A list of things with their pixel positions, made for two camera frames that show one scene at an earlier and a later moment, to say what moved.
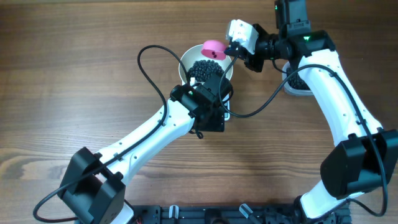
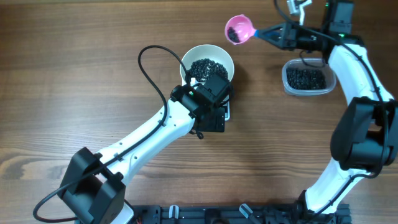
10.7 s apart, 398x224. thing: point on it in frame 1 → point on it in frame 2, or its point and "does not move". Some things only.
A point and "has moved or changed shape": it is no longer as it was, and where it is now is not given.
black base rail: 230,214 does not move
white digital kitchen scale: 192,81 does not move
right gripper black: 251,61 → 286,28
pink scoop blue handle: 214,49 has moved or changed shape
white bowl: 194,54 does not move
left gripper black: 216,124 does not move
